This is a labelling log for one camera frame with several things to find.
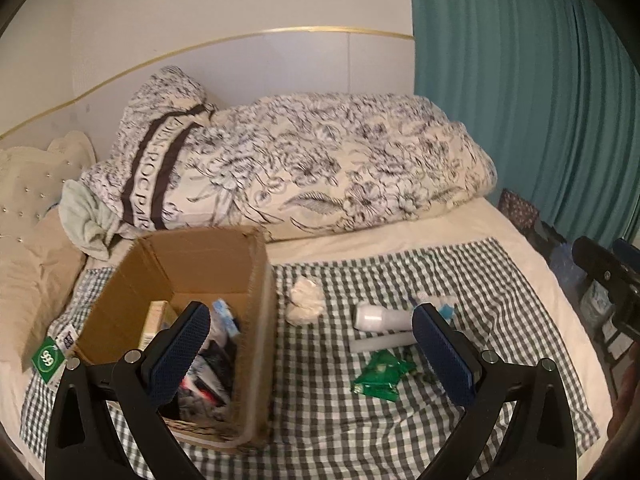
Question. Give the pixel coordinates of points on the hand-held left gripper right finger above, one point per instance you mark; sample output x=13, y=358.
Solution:
x=445, y=355

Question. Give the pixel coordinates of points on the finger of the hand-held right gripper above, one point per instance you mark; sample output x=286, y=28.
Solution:
x=630, y=252
x=600, y=265

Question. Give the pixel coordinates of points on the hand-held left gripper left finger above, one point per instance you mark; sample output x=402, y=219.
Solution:
x=175, y=355

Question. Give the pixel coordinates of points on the white-and-blue plush rabbit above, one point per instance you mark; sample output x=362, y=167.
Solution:
x=445, y=307

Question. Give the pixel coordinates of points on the green foil packet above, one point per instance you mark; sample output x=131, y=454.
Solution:
x=382, y=375

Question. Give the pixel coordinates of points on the white box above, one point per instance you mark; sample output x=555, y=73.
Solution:
x=380, y=344

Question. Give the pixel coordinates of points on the white plastic bottle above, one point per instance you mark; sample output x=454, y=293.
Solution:
x=380, y=316

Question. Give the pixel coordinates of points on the brown cardboard box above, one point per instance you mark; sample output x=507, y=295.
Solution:
x=200, y=260

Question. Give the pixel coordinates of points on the white lace cloth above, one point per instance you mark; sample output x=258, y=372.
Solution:
x=305, y=302

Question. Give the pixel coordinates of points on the white-and-blue package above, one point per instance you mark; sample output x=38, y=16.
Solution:
x=597, y=305

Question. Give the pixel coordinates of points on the blue plastic bag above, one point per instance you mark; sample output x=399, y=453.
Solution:
x=565, y=267

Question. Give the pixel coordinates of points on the small beige carton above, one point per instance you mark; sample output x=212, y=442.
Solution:
x=157, y=322

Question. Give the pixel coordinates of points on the dark bag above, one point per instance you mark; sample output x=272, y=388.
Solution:
x=550, y=240

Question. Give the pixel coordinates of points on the blue-and-white packet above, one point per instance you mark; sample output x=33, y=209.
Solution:
x=225, y=317

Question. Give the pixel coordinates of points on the floral fabric bag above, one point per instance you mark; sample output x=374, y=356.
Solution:
x=519, y=210

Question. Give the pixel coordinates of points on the small black-and-white card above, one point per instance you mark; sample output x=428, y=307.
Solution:
x=66, y=337

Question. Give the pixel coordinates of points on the green gingham cloth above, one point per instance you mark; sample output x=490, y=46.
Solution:
x=325, y=385

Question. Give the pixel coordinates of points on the green medicine box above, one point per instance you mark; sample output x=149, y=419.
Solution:
x=48, y=360

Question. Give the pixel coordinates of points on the beige pillow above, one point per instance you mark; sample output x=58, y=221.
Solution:
x=35, y=280

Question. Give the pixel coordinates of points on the mint green towel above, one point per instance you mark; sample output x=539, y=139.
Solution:
x=87, y=220

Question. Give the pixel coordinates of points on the teal curtain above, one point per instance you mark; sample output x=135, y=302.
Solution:
x=525, y=85

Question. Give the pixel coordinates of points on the floral pillow with dark stripe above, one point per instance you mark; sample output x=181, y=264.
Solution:
x=150, y=160

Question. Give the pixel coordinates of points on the floral duvet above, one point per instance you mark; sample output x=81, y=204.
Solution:
x=350, y=160

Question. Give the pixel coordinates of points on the cream tufted headboard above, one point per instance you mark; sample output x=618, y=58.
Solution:
x=35, y=180

